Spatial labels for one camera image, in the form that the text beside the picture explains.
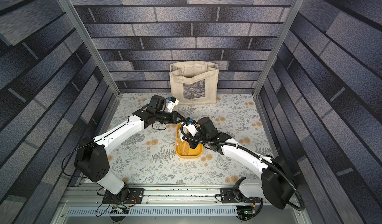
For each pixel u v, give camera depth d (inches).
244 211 27.8
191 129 27.4
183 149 35.3
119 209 27.9
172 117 28.1
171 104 29.9
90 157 17.9
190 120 27.0
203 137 26.3
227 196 28.6
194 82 36.8
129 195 28.7
